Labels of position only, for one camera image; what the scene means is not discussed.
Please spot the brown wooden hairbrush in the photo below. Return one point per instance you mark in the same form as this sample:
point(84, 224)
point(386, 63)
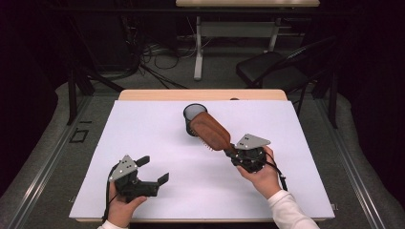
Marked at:
point(210, 130)

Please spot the person's left hand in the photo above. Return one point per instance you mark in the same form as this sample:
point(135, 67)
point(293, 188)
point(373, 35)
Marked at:
point(122, 211)

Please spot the white table board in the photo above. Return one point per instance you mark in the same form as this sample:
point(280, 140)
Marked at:
point(191, 184)

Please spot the black metal stand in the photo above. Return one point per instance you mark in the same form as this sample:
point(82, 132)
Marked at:
point(72, 95)
point(333, 101)

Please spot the black metal crossbar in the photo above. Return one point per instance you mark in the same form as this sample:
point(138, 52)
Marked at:
point(127, 10)

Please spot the metal floor rail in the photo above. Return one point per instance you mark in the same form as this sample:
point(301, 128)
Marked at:
point(341, 143)
point(47, 165)

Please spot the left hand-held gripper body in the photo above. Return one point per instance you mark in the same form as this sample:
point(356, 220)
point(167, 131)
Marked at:
point(124, 168)

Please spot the white-legged desk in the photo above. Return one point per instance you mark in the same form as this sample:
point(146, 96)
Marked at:
point(199, 47)

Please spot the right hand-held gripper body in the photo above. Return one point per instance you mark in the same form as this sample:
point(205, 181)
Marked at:
point(251, 141)

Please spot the black folding chair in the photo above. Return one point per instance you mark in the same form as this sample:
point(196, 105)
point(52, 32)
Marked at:
point(264, 68)

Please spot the black mesh pen holder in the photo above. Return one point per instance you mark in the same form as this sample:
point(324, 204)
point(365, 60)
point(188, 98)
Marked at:
point(191, 111)

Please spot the person's right hand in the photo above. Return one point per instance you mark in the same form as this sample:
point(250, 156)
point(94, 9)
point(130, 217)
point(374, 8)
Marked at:
point(264, 184)

